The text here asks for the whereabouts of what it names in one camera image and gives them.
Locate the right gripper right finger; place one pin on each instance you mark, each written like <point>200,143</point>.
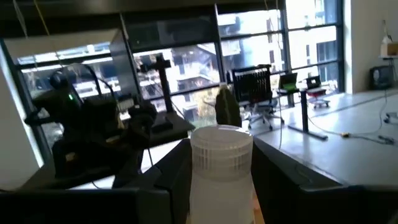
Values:
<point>311,208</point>

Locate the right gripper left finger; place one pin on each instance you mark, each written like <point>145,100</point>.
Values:
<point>93,208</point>

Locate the white bottle ribbed cap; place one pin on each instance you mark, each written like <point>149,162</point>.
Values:
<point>220,174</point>

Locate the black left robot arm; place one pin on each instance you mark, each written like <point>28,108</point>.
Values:
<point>93,130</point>

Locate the red wheeled cart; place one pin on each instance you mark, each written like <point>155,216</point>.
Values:
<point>317,91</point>

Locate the dark grey desk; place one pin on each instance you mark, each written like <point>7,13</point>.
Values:
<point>177,124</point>

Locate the laptop with green screen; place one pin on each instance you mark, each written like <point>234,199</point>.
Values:
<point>287,84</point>

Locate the tall green cactus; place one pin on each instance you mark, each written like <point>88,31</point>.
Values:
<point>228,107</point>

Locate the black mesh office chair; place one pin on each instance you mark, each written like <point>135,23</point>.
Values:
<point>252,84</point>

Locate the black stand with crossbar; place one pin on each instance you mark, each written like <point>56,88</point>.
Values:
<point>164,87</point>

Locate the black speaker box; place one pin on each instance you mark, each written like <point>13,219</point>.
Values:
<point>381,77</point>

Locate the cardboard box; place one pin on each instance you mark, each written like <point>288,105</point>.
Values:
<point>389,49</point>

